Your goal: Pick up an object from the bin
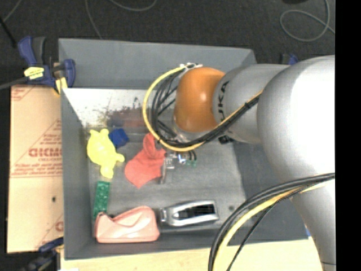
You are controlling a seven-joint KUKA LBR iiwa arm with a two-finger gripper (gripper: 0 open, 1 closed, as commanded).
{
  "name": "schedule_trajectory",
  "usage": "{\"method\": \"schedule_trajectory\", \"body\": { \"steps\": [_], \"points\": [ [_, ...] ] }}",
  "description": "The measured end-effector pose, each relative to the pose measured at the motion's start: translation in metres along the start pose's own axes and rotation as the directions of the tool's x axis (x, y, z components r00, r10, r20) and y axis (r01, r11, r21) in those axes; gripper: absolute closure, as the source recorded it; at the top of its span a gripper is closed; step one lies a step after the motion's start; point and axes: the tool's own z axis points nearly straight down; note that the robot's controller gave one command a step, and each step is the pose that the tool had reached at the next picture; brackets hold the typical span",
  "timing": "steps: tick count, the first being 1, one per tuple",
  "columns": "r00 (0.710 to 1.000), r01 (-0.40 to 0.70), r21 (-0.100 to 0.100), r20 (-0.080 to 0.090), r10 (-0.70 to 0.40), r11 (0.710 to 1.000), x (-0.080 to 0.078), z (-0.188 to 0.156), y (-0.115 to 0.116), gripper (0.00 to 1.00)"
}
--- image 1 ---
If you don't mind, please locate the red cloth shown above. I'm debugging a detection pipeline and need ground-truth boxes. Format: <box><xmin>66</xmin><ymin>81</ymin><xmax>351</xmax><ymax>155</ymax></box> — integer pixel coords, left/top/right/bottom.
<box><xmin>124</xmin><ymin>133</ymin><xmax>168</xmax><ymax>190</ymax></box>

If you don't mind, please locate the grey metal bin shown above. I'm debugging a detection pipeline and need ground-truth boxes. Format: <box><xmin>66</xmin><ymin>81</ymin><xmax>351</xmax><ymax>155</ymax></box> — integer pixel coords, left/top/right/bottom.
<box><xmin>58</xmin><ymin>37</ymin><xmax>310</xmax><ymax>259</ymax></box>

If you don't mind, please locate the silver and black stapler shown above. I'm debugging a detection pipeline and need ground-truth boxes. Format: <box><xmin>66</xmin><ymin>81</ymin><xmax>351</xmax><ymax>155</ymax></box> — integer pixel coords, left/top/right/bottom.
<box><xmin>159</xmin><ymin>199</ymin><xmax>220</xmax><ymax>228</ymax></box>

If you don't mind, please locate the small blue block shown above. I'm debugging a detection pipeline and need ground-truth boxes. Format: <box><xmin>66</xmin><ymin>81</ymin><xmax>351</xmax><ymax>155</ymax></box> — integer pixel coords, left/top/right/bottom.
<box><xmin>108</xmin><ymin>128</ymin><xmax>130</xmax><ymax>149</ymax></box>

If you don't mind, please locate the pink tape dispenser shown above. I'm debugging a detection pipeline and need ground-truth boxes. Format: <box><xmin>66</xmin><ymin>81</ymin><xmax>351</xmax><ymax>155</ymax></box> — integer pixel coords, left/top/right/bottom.
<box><xmin>94</xmin><ymin>206</ymin><xmax>161</xmax><ymax>244</ymax></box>

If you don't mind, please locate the yellow toy turtle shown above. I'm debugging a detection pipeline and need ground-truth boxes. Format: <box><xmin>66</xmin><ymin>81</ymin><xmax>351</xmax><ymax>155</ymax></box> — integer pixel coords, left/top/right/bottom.
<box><xmin>86</xmin><ymin>128</ymin><xmax>125</xmax><ymax>179</ymax></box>

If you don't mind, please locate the dark green flat block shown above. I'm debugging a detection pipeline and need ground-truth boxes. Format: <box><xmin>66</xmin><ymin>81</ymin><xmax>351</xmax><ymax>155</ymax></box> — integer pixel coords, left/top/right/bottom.
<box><xmin>92</xmin><ymin>180</ymin><xmax>111</xmax><ymax>221</ymax></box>

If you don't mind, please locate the brown cardboard board, red print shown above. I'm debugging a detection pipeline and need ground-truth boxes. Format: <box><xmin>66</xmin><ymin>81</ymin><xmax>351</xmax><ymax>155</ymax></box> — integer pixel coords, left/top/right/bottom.
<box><xmin>6</xmin><ymin>84</ymin><xmax>65</xmax><ymax>253</ymax></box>

